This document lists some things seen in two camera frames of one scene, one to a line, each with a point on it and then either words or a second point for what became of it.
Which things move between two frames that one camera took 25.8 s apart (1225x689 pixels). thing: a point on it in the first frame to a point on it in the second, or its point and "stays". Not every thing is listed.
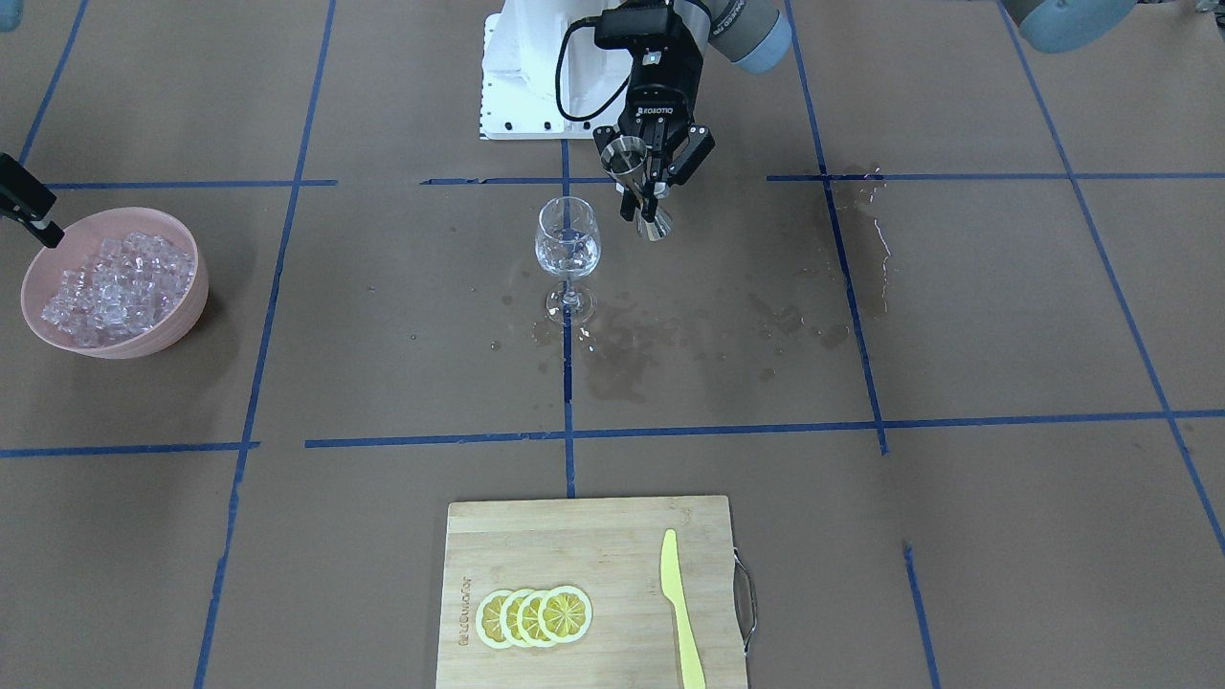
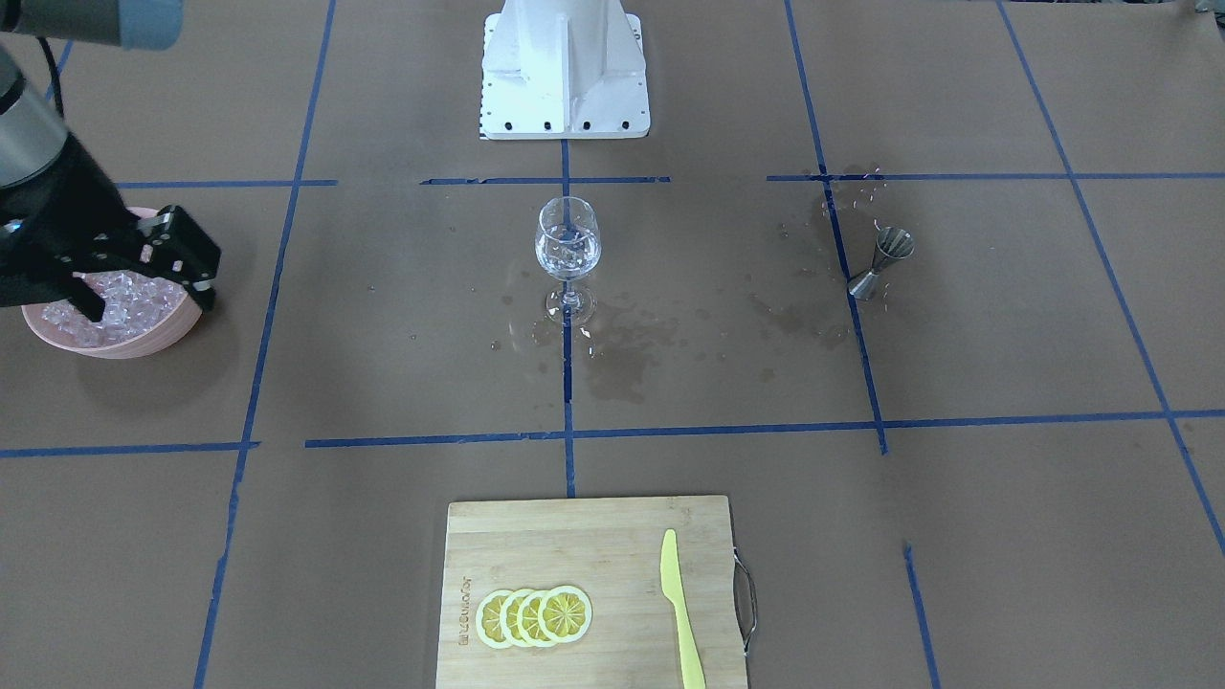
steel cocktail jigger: x=626 y=160 to x=892 y=244
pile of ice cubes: x=128 y=284 stays
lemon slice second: x=508 y=618 stays
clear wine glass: x=568 y=245 stays
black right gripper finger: x=26 y=200 to x=168 y=245
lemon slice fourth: x=565 y=614 stays
